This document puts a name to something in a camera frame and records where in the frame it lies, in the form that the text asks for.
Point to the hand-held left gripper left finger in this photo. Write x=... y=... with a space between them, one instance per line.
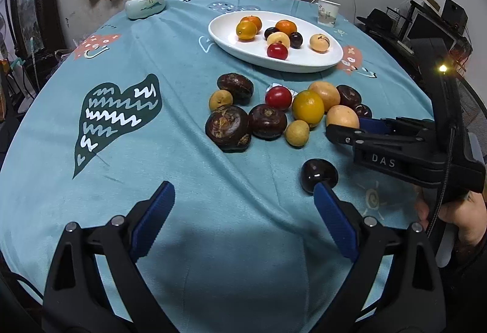
x=152 y=222

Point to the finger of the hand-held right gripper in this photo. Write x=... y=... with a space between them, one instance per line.
x=373 y=124
x=342 y=133

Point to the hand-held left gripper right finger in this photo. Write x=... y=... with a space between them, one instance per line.
x=336 y=222

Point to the dark purple plum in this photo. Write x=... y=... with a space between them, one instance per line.
x=363 y=110
x=271 y=32
x=295 y=39
x=314 y=171

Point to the red cherry tomato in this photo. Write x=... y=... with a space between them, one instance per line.
x=278 y=97
x=277 y=51

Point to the large orange mandarin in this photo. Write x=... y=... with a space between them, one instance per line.
x=285 y=27

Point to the white oval plate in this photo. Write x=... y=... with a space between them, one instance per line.
x=236 y=49

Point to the golden yellow tomato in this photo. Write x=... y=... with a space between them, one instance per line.
x=308 y=108
x=246 y=30

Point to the small orange mandarin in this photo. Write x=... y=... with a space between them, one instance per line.
x=254 y=20

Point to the person's right hand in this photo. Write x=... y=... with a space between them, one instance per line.
x=468 y=215

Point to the dark brown water chestnut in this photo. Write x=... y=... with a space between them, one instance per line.
x=349 y=96
x=235 y=88
x=228 y=127
x=268 y=121

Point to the small tan longan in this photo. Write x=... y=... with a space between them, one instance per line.
x=220 y=100
x=297 y=133

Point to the teal printed tablecloth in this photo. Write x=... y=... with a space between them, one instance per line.
x=213 y=203

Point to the black computer desk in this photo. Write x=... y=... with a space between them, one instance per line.
x=386 y=39

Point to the black hat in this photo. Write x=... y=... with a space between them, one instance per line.
x=376 y=19

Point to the black computer monitor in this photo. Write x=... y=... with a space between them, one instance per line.
x=422 y=27

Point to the white paper cup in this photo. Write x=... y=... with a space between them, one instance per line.
x=328 y=13

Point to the black speaker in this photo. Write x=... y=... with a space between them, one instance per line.
x=454 y=11

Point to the white ceramic lidded jar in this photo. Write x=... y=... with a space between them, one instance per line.
x=145 y=4

